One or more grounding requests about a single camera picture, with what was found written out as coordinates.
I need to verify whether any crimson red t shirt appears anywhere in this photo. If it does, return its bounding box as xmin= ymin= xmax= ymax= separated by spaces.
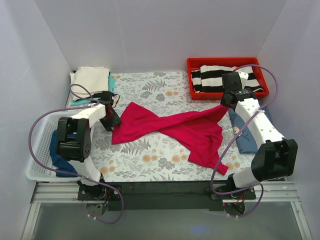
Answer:
xmin=111 ymin=102 xmax=228 ymax=175

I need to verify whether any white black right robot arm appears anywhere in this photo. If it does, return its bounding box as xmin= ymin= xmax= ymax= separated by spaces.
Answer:
xmin=221 ymin=72 xmax=298 ymax=199

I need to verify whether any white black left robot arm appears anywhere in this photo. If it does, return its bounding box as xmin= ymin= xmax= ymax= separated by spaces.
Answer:
xmin=55 ymin=91 xmax=122 ymax=200

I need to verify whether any black white striped shirt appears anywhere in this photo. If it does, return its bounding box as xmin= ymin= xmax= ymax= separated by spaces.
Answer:
xmin=191 ymin=65 xmax=264 ymax=93

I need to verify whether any teal folded shirt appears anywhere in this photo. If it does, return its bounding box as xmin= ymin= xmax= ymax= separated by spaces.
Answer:
xmin=71 ymin=73 xmax=116 ymax=106

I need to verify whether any cream folded shirt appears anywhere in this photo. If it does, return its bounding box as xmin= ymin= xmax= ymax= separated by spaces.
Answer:
xmin=69 ymin=66 xmax=110 ymax=95

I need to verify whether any red plastic tray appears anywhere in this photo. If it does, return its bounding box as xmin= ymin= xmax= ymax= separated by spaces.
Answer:
xmin=186 ymin=57 xmax=269 ymax=101

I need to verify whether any floral patterned table mat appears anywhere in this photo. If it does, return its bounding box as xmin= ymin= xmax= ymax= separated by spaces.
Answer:
xmin=64 ymin=71 xmax=260 ymax=183

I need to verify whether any grey blue folded shirt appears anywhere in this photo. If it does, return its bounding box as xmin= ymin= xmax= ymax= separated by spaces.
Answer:
xmin=228 ymin=108 xmax=258 ymax=154

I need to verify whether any navy blue shirt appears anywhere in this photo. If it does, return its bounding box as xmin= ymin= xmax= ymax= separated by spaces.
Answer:
xmin=49 ymin=130 xmax=77 ymax=174

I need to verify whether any white plastic laundry basket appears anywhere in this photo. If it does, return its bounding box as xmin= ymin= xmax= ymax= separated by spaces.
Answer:
xmin=26 ymin=110 xmax=82 ymax=183

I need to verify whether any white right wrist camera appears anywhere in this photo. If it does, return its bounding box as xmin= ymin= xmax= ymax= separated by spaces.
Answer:
xmin=237 ymin=71 xmax=249 ymax=81

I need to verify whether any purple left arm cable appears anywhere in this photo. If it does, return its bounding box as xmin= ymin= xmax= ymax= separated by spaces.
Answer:
xmin=27 ymin=83 xmax=125 ymax=225

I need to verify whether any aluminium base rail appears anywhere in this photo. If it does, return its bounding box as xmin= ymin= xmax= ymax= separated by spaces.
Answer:
xmin=22 ymin=181 xmax=312 ymax=240

